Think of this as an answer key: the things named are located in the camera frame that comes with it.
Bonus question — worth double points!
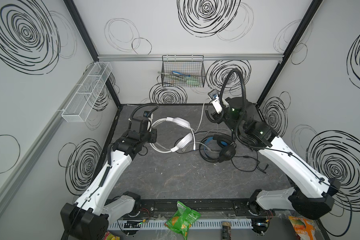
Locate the white headphones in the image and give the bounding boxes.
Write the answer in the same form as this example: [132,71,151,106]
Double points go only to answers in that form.
[150,102,208,154]

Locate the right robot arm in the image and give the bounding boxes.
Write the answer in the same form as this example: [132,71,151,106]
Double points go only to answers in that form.
[206,68,341,220]

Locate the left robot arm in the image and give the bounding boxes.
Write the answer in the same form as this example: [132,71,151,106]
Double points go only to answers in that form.
[61,103,159,240]

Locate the black blue headphones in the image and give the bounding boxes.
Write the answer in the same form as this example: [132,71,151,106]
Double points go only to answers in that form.
[194,128,270,175]

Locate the green snack bag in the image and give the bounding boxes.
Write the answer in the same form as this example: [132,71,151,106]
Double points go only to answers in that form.
[165,201,201,240]

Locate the colourful snack packet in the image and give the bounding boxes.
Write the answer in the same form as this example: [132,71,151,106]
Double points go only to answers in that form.
[104,232,120,240]

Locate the dark can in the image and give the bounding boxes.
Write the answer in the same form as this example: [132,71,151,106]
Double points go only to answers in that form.
[222,222,232,240]

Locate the orange snack bag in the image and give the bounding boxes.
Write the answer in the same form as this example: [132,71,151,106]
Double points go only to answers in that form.
[288,216,316,240]

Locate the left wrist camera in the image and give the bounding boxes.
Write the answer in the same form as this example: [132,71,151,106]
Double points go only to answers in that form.
[143,111,153,132]

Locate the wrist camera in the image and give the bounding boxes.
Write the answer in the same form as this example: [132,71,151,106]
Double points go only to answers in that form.
[208,89,229,114]
[143,111,153,132]

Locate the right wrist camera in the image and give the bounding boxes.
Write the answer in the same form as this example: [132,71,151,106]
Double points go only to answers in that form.
[208,89,229,114]

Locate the clear wall shelf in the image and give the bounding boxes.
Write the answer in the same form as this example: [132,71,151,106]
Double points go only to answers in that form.
[62,62,112,123]

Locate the black wire basket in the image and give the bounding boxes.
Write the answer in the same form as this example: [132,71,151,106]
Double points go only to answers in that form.
[159,60,206,88]

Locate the aluminium wall rail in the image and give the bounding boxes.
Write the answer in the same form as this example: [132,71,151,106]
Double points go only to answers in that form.
[98,54,284,62]

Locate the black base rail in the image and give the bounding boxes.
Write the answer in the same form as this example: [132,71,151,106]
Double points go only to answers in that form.
[107,197,295,217]

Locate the white slotted cable duct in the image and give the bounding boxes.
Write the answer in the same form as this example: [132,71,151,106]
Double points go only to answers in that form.
[108,219,253,231]

